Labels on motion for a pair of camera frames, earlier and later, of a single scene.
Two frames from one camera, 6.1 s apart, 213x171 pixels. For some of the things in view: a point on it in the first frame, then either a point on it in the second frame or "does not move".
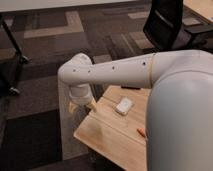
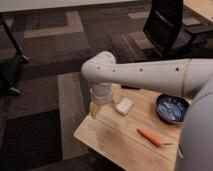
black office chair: (164, 30) does not move
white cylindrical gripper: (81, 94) to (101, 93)
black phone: (128, 87) does not move
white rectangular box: (124, 105) does not move
